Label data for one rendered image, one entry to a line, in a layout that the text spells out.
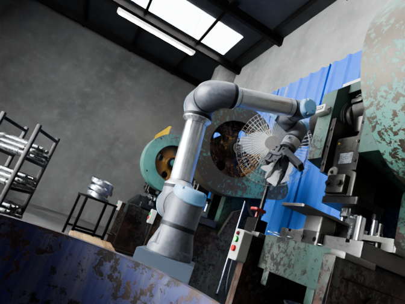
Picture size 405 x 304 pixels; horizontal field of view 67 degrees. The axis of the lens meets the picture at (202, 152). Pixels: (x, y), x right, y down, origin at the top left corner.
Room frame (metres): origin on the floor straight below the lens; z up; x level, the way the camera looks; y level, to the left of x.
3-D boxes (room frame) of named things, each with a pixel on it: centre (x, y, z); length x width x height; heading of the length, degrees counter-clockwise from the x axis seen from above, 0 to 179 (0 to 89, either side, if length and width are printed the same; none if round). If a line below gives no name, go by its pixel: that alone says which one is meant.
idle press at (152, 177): (4.70, 0.19, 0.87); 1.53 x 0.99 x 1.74; 112
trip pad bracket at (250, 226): (1.52, -0.37, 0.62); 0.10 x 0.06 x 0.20; 19
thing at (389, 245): (1.14, -0.74, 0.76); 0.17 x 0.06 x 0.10; 19
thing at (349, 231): (1.30, -0.68, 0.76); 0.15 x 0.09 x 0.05; 19
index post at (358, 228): (1.09, -0.63, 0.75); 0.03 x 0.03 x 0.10; 19
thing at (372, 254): (1.30, -0.69, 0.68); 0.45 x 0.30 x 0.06; 19
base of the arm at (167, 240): (1.04, -0.01, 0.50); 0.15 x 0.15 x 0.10
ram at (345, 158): (1.29, -0.65, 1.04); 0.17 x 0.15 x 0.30; 109
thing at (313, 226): (1.24, -0.52, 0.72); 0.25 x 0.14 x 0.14; 109
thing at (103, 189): (3.90, 1.03, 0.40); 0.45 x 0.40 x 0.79; 31
